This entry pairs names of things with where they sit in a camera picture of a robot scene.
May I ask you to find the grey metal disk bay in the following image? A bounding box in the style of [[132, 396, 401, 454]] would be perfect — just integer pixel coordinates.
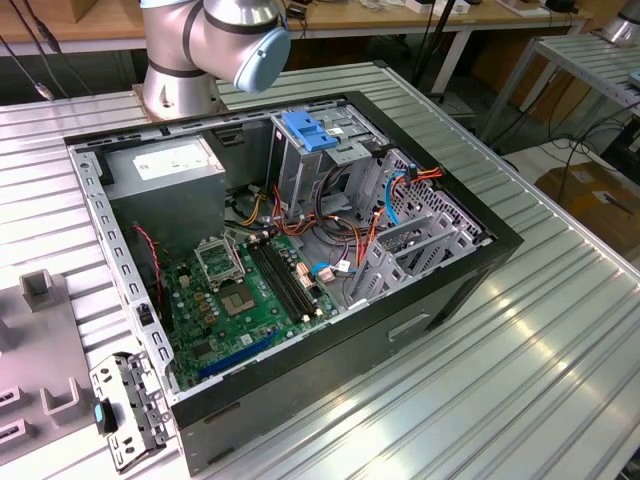
[[344, 148, 496, 310]]

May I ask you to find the black RAM slot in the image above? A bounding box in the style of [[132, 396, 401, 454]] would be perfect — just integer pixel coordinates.
[[261, 240, 315, 319], [254, 241, 309, 322], [248, 243, 303, 325], [267, 238, 321, 315]]

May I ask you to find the grey optical drive cage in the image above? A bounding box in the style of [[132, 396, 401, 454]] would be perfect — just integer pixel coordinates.
[[267, 102, 391, 221]]

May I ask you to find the CPU socket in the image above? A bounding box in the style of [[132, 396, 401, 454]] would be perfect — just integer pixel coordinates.
[[219, 284, 259, 319]]

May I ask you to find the metal socket cover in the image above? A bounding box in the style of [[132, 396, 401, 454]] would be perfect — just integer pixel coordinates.
[[193, 234, 246, 291]]

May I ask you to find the blue plastic drive latch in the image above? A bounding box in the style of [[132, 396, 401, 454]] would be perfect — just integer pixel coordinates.
[[281, 110, 340, 154]]

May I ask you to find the green motherboard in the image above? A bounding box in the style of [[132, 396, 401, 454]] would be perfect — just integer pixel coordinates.
[[159, 232, 341, 391]]

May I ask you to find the black open PC case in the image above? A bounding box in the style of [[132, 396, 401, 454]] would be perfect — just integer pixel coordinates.
[[63, 90, 525, 477]]

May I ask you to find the blue expansion slot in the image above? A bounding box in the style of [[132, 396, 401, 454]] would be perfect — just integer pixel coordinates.
[[198, 332, 281, 381]]

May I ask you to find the grey power supply unit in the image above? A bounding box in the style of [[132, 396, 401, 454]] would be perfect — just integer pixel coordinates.
[[102, 134, 227, 261]]

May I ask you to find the black tripod stand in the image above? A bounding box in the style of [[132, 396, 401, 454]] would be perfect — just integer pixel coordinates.
[[412, 0, 459, 99]]

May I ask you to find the brown cardboard box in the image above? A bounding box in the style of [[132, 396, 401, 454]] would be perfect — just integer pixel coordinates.
[[534, 162, 640, 261]]

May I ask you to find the black latch with teal tab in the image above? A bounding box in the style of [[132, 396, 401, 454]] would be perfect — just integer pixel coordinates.
[[93, 398, 120, 434]]

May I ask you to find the grey parts rack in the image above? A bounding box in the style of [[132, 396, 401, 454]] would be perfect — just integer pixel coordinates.
[[0, 269, 99, 464]]

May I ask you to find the metal slat side table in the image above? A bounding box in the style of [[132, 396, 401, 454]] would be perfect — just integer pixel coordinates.
[[479, 32, 640, 146]]

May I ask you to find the multicoloured power wire bundle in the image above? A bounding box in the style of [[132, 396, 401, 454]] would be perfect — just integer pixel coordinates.
[[224, 184, 386, 271]]

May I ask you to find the blue data wire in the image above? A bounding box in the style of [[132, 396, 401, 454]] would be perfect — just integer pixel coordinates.
[[309, 262, 361, 277], [384, 163, 419, 229]]

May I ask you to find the orange power wire black plug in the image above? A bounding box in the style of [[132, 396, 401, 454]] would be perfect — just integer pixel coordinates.
[[392, 167, 445, 201]]

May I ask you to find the red and black fan wire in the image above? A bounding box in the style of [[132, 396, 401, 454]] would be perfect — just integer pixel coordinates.
[[132, 224, 164, 306]]

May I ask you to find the grey metal expansion bracket clamp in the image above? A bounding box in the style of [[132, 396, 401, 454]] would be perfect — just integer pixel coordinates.
[[88, 351, 174, 474]]

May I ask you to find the wooden desk with white frame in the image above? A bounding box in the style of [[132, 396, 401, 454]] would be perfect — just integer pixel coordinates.
[[0, 0, 594, 96]]

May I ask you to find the black cable with metal connector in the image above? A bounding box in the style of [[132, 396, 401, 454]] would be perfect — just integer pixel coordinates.
[[14, 0, 56, 102]]

